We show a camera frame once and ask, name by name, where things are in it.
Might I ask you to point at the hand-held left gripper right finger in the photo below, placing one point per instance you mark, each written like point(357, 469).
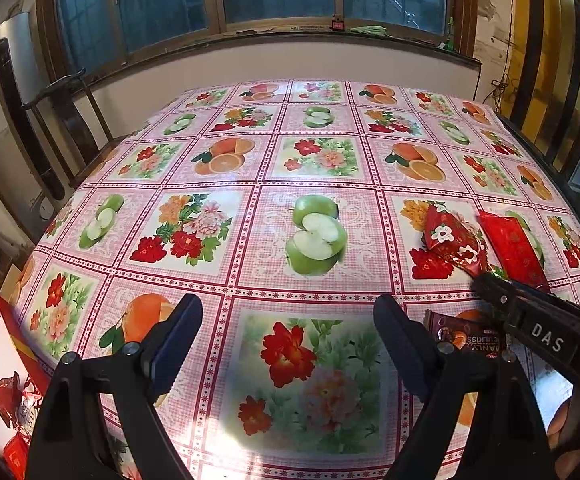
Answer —
point(402, 355)

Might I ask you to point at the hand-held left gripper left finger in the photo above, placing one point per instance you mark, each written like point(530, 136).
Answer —
point(169, 355)

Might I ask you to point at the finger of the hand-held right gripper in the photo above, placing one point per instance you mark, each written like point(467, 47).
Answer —
point(505, 300)

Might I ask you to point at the green candy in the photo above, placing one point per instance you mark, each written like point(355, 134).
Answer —
point(497, 274)

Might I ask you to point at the red long packet gold print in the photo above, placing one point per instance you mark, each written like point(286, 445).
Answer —
point(512, 250)

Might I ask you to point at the brown cookie snack packet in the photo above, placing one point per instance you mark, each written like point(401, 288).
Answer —
point(462, 337)

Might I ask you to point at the red flower snack packet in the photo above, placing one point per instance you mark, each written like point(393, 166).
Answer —
point(452, 240)

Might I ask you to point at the dark red snack packet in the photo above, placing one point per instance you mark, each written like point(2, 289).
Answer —
point(7, 397)

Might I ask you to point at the fruit and flower printed tablecloth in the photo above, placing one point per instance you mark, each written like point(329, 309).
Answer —
point(270, 210)

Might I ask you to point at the dark wooden chair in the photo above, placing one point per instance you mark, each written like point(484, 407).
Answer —
point(77, 130)

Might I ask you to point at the yellow framed glass door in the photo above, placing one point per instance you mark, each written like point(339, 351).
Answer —
point(555, 60)

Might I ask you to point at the green bottle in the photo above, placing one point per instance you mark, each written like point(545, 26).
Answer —
point(450, 35)

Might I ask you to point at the tower air conditioner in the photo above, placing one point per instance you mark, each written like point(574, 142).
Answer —
point(19, 110)

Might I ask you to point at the green cloth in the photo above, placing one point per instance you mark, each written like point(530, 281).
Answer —
point(369, 30)

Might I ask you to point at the small red sill object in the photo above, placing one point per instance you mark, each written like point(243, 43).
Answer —
point(337, 24)

